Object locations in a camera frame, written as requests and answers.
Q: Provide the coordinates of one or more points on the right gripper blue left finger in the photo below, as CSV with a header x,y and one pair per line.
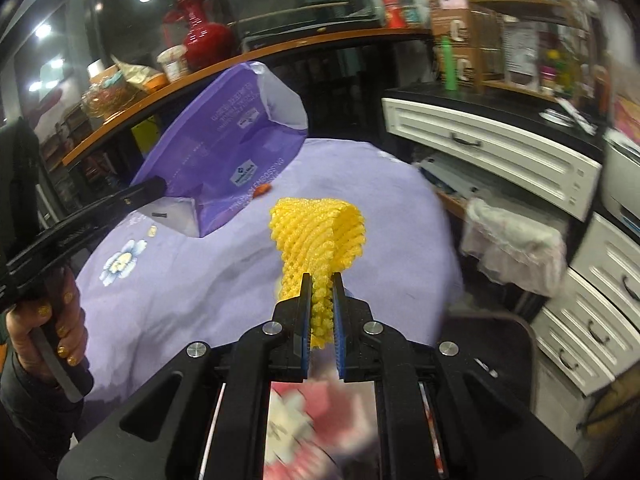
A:
x,y
291,356

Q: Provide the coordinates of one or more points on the orange curved wooden counter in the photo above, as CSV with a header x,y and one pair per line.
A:
x,y
150,104

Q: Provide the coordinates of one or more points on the left hand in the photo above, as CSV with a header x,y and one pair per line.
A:
x,y
61,318

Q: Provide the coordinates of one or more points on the green bottle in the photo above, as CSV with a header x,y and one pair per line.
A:
x,y
451,82

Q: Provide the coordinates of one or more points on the yellow foam fruit net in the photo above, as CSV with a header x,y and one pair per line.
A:
x,y
320,237

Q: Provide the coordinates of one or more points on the white long drawer front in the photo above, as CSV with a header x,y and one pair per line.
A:
x,y
549,169

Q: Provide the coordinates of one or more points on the brown cardboard boxes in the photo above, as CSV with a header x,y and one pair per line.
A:
x,y
475,37

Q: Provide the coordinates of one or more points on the gold wrapped gift basket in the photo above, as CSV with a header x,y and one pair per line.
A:
x,y
108,94

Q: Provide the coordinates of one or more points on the white jar with lid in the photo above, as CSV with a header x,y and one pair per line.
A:
x,y
174,63

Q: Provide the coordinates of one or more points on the white drawer stack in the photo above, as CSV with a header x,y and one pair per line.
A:
x,y
590,328

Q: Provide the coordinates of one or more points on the black trash bin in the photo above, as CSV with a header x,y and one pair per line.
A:
x,y
503,342

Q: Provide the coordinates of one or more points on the purple plastic bag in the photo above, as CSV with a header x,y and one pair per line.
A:
x,y
238,134

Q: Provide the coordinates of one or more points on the red vase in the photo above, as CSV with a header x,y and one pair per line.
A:
x,y
206,42

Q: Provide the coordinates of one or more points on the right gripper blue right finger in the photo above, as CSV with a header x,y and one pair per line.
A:
x,y
353,358

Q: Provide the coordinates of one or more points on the purple floral tablecloth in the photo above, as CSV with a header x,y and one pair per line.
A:
x,y
149,290

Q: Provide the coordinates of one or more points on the white lace cloth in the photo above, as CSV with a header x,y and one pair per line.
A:
x,y
514,249

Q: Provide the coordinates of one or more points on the red tin canister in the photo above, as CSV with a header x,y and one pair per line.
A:
x,y
394,18

